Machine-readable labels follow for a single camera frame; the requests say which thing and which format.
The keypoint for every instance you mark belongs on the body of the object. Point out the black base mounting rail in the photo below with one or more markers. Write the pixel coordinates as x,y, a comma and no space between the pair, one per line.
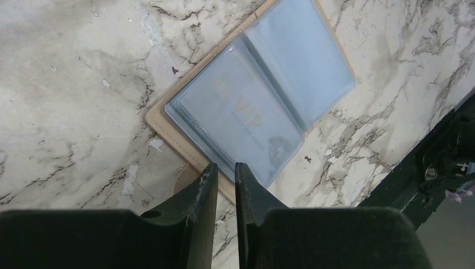
443,162

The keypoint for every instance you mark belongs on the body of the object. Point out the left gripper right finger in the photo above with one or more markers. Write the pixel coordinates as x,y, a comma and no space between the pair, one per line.
272,235

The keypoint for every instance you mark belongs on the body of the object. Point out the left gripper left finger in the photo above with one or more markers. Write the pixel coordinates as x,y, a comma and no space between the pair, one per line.
177,233

